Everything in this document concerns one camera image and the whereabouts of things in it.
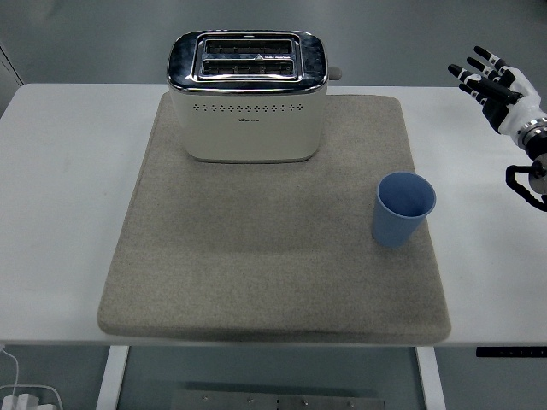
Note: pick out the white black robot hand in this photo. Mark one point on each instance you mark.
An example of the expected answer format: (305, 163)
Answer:
(519, 100)

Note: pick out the blue ribbed plastic cup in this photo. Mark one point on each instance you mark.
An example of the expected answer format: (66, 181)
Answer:
(395, 224)

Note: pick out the white chrome two-slot toaster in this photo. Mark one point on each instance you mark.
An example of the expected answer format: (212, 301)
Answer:
(248, 136)

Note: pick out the white table leg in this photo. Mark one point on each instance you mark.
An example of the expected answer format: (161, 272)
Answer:
(431, 378)
(112, 378)

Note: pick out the beige fabric mat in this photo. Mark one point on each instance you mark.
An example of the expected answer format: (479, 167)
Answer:
(256, 256)

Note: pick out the grey panel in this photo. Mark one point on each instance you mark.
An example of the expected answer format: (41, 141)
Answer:
(6, 81)

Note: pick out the white power strip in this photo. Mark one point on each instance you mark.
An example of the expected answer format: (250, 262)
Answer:
(34, 397)

